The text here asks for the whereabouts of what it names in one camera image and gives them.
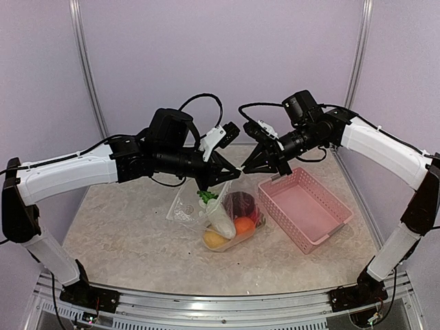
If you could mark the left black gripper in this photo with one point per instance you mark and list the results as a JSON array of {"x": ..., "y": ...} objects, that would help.
[{"x": 214, "y": 175}]

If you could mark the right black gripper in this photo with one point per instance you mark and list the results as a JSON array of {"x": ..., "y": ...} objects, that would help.
[{"x": 280, "y": 159}]

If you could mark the dark purple fruit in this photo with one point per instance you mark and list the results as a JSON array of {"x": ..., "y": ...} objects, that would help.
[{"x": 239, "y": 204}]

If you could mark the clear dotted zip bag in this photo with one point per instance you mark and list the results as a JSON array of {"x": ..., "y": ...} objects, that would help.
[{"x": 186, "y": 211}]

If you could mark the orange fruit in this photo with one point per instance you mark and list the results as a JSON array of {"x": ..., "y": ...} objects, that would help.
[{"x": 243, "y": 225}]

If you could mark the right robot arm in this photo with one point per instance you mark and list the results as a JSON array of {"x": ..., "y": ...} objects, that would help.
[{"x": 324, "y": 125}]

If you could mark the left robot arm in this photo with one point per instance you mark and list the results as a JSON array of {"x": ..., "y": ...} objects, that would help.
[{"x": 171, "y": 144}]

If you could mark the pink perforated plastic basket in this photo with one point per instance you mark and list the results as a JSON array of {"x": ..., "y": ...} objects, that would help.
[{"x": 303, "y": 208}]

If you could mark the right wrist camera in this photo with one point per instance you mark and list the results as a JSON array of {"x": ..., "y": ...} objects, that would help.
[{"x": 260, "y": 131}]

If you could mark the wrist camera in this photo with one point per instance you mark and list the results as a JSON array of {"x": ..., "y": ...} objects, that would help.
[
  {"x": 260, "y": 131},
  {"x": 218, "y": 137}
]

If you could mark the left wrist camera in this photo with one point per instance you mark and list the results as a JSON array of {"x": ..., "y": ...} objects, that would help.
[{"x": 218, "y": 137}]

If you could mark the right aluminium frame post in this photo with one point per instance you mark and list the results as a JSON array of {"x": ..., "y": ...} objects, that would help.
[{"x": 361, "y": 46}]

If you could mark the aluminium frame post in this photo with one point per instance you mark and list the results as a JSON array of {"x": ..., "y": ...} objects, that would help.
[
  {"x": 85, "y": 65},
  {"x": 361, "y": 46}
]

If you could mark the front aluminium rail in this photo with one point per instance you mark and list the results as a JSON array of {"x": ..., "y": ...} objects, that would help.
[{"x": 151, "y": 310}]

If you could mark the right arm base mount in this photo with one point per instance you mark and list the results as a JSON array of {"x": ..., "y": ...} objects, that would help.
[{"x": 366, "y": 291}]

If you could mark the left aluminium frame post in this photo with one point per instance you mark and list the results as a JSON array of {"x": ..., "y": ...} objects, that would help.
[{"x": 85, "y": 65}]

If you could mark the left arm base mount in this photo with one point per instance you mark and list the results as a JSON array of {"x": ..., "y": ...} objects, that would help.
[{"x": 83, "y": 294}]

